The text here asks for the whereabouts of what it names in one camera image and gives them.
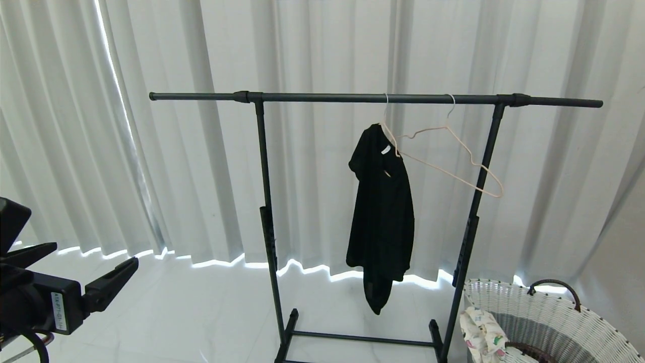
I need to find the black clothes rack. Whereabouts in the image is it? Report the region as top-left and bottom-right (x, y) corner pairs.
(149, 91), (604, 363)

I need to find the white curtain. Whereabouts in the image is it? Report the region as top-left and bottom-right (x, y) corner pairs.
(0, 0), (645, 303)

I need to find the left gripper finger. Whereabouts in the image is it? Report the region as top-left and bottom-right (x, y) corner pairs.
(83, 257), (139, 313)

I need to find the black short-sleeved shirt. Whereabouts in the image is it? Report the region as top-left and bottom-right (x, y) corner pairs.
(346, 124), (415, 316)

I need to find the white laundry basket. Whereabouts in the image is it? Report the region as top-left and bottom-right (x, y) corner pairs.
(463, 278), (645, 363)

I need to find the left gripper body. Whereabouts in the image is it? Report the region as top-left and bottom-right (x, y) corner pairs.
(0, 267), (84, 336)

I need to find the pink clothes hanger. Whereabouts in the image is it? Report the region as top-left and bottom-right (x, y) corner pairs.
(396, 94), (504, 198)
(379, 93), (404, 178)

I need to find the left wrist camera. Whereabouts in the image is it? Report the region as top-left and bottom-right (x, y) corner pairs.
(0, 197), (58, 269)

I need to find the cream printed garment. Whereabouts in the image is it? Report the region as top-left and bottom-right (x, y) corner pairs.
(459, 307), (509, 363)

